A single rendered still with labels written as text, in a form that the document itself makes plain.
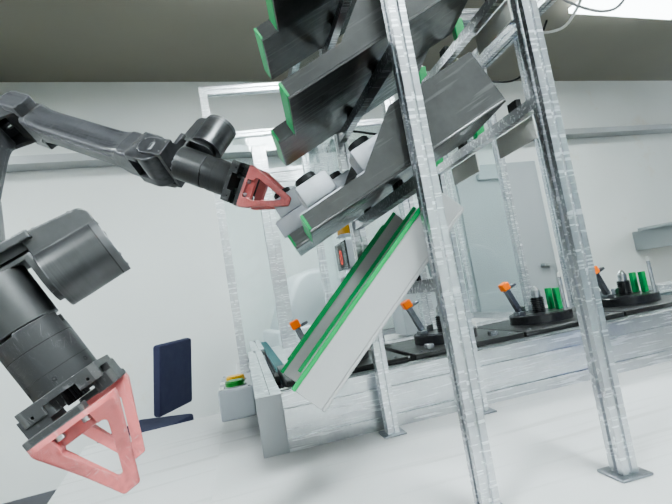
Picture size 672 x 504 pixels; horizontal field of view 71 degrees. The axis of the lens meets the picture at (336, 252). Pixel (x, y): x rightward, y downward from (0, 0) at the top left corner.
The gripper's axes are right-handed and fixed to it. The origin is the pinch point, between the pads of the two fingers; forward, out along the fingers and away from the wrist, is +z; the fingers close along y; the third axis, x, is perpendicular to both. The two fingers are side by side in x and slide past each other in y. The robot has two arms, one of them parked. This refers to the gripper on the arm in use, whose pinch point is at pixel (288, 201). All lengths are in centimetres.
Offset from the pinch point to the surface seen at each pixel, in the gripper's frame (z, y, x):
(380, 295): 19.1, -21.5, 6.2
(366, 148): 11.0, -14.9, -9.7
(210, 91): -71, 103, -29
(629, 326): 69, 29, 1
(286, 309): -17, 124, 45
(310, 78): 2.6, -19.4, -14.7
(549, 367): 55, 22, 13
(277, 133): -3.5, -6.0, -9.0
